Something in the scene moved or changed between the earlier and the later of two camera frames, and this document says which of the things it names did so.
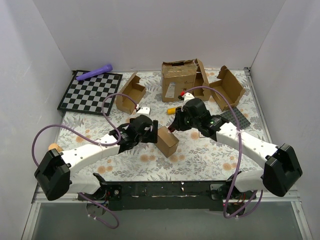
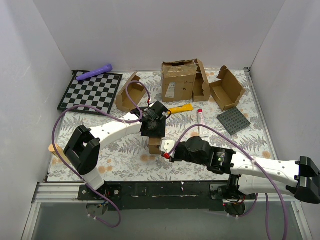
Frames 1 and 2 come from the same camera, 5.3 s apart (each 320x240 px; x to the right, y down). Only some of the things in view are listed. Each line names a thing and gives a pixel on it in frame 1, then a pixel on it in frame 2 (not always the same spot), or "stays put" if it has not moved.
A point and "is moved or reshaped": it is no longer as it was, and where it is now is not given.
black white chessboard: x=87 y=96 stays put
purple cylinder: x=107 y=68 stays put
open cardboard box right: x=229 y=86 stays put
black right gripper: x=178 y=122 to x=175 y=154
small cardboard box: x=167 y=142 is moved or reshaped
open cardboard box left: x=124 y=103 stays put
